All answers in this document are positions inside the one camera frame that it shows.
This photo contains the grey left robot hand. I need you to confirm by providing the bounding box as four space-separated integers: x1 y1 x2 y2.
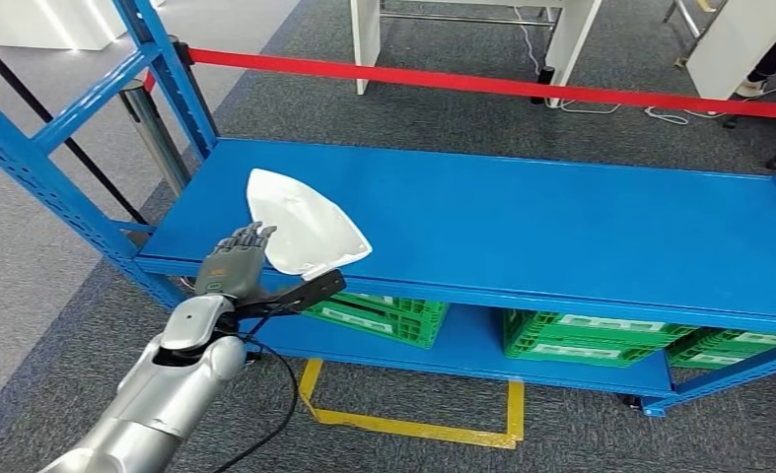
193 222 278 302

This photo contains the white plastic shell part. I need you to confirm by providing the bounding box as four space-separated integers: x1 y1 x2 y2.
246 168 374 277

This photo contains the blue metal shelf rack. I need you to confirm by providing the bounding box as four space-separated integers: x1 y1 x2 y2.
0 0 776 419

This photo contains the green plastic crate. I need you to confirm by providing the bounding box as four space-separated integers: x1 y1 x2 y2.
665 223 776 372
501 307 699 369
302 294 451 351

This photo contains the thin black pole stand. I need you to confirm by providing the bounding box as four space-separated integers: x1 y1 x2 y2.
0 29 148 227

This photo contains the white desk with metal bar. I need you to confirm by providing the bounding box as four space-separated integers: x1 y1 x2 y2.
350 0 603 109

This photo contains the red barrier belt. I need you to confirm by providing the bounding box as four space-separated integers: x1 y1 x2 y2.
144 47 776 122

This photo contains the white lit plinth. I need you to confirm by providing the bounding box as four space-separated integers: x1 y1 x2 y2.
0 0 167 52

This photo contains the white desk panel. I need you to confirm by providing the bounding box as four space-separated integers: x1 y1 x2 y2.
662 0 776 102

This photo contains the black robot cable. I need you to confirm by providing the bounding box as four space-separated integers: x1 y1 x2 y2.
214 312 301 473

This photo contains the chrome stanchion post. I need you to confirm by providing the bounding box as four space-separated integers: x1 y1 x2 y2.
119 79 196 289

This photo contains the short black post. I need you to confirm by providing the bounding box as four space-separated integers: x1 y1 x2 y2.
529 67 557 107

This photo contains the white floor cable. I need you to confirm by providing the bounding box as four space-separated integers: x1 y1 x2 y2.
513 6 776 126

